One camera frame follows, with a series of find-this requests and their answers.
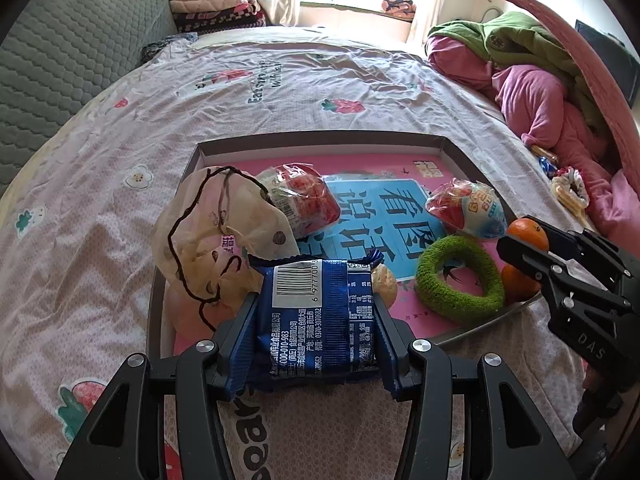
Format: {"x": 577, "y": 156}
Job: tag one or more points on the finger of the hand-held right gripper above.
{"x": 595, "y": 255}
{"x": 530, "y": 260}

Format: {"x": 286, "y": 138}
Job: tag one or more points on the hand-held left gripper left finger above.
{"x": 240, "y": 360}

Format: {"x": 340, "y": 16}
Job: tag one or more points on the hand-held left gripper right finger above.
{"x": 389, "y": 360}

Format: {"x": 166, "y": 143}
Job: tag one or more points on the orange tangerine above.
{"x": 517, "y": 285}
{"x": 525, "y": 232}

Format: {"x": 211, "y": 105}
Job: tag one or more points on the red-blue snack bag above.
{"x": 470, "y": 210}

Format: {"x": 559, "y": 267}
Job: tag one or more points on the blue snack packet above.
{"x": 310, "y": 320}

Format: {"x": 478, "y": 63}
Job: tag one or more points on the white-red snack bag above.
{"x": 305, "y": 200}

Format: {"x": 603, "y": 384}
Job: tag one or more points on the shallow grey cardboard box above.
{"x": 320, "y": 137}

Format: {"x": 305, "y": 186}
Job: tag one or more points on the snacks by bedding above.
{"x": 572, "y": 180}

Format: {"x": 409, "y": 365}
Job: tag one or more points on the small blue packet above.
{"x": 548, "y": 166}

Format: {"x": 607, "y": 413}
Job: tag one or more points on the pile of pink-green bedding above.
{"x": 540, "y": 105}

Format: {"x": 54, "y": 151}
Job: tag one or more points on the pink and blue book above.
{"x": 380, "y": 200}

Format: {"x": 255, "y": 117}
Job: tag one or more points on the pink quilt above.
{"x": 590, "y": 80}

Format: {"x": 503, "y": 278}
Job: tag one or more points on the green garment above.
{"x": 515, "y": 45}

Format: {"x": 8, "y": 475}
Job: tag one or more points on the patterned cushion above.
{"x": 399, "y": 6}

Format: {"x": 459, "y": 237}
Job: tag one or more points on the dark blue cloth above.
{"x": 167, "y": 46}

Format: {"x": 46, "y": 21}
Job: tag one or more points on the checkered folded blanket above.
{"x": 220, "y": 22}

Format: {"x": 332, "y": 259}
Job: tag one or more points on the grey quilted headboard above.
{"x": 65, "y": 70}

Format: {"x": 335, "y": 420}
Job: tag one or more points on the pink folded blanket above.
{"x": 207, "y": 6}

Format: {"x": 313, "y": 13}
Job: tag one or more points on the black wall television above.
{"x": 602, "y": 50}

